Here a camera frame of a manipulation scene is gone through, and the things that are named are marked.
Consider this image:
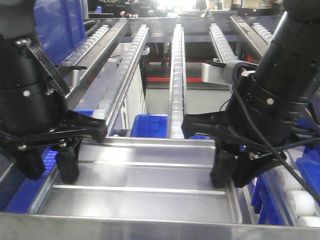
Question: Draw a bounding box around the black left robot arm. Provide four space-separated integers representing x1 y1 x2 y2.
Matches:
0 0 108 184

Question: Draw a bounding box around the blue bin below left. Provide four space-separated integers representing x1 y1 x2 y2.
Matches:
0 146 59 214

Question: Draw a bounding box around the left steel divider rail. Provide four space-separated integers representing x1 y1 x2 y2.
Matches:
0 18 129 186

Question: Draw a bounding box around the silver metal tray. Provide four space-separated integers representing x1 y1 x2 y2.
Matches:
30 137 243 224

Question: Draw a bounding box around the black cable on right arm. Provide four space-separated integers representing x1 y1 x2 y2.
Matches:
219 62 320 202

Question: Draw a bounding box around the blue bin below centre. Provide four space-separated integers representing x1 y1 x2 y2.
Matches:
130 114 168 138

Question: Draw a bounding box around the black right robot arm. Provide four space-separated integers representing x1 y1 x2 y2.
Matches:
181 0 320 189

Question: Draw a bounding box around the centre white roller track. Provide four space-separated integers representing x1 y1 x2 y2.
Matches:
167 24 187 139

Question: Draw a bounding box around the right steel divider rail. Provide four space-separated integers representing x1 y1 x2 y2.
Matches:
230 16 268 60

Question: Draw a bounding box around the front steel shelf rail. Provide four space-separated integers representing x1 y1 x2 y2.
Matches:
0 212 320 240

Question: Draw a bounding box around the blue bin below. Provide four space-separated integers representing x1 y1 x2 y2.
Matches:
0 146 59 214
249 117 320 225
130 114 168 138

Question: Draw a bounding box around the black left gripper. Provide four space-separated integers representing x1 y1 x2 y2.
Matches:
0 110 108 185

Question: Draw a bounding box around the steel divider rail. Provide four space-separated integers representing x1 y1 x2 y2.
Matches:
230 16 268 60
0 18 129 186

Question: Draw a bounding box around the left white roller track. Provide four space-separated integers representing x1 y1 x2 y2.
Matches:
61 24 110 66

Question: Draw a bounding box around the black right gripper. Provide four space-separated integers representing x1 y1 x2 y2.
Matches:
181 111 293 189

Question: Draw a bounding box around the blue bin below right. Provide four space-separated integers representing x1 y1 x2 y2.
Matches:
249 117 320 225

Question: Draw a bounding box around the right white roller track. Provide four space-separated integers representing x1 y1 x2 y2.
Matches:
251 22 273 44

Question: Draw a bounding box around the white roller track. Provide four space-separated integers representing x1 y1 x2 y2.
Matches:
251 22 273 44
209 23 320 228
92 24 149 137
61 24 110 66
167 24 187 139

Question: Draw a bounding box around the large blue crate left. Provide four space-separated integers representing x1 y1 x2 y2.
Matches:
33 0 86 65

